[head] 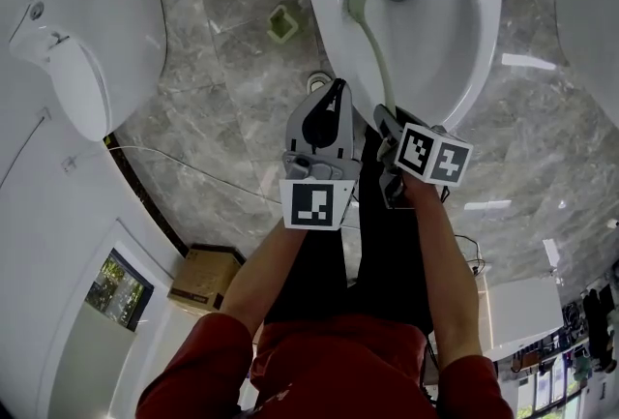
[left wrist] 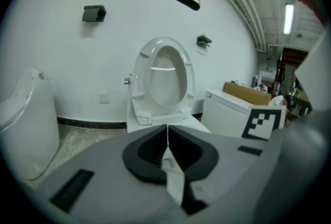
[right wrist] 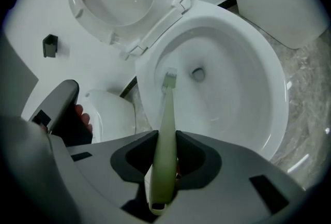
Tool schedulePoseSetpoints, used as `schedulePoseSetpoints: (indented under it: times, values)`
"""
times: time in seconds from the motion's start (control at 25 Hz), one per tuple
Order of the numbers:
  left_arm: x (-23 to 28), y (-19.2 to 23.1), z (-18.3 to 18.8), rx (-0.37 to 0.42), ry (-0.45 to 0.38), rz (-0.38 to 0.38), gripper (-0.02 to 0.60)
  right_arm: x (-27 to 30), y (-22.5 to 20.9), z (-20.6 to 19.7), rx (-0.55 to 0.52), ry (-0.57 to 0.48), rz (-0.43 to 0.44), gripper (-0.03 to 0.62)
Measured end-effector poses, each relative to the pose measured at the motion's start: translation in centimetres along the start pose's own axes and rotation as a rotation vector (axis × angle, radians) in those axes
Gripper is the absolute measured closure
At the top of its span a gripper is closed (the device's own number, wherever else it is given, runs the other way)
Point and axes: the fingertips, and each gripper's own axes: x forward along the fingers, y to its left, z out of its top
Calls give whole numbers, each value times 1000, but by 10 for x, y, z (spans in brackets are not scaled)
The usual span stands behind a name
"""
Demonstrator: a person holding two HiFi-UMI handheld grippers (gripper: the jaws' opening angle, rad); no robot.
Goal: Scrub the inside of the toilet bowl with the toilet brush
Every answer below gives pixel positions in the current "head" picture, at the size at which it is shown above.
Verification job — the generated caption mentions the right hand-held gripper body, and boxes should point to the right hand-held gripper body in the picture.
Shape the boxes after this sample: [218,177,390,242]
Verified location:
[378,121,475,211]

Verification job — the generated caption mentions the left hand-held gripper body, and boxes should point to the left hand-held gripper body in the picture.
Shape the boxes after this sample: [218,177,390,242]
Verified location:
[279,135,365,232]

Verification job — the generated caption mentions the pale green toilet brush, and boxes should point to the pale green toilet brush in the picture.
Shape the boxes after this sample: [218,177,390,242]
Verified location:
[341,0,398,111]

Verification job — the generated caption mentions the white toilet bowl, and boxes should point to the white toilet bowl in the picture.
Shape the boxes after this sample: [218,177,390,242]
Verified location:
[289,0,505,134]

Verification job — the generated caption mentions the person's right forearm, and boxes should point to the person's right forearm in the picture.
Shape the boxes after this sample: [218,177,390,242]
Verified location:
[399,174,486,363]

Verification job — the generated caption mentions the person's left forearm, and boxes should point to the person's left forearm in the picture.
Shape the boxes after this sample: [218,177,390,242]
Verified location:
[220,213,350,340]

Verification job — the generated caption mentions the pale green brush holder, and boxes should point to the pale green brush holder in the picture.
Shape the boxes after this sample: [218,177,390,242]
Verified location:
[266,4,298,43]

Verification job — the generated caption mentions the round metal floor drain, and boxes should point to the round metal floor drain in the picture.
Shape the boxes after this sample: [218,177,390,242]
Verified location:
[306,72,336,92]

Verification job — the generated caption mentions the person's black trousers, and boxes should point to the person's black trousers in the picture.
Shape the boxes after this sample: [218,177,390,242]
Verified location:
[263,114,436,334]

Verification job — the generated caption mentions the brown cardboard box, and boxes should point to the brown cardboard box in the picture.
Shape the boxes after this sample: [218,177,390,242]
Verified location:
[166,243,246,311]

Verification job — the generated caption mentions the person's red shirt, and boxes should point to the person's red shirt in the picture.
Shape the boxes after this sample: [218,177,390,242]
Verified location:
[134,310,515,419]

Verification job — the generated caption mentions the white cabinet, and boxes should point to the white cabinet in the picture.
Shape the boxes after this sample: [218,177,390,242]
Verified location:
[485,276,565,351]

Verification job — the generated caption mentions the dark framed window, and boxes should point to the dark framed window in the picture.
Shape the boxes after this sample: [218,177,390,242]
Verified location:
[83,248,156,334]

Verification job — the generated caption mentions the white ceramic fixture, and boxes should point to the white ceramic fixture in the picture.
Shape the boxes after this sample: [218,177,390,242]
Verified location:
[549,0,619,131]

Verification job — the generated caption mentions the black cable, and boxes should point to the black cable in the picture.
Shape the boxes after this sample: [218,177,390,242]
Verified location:
[454,234,492,277]

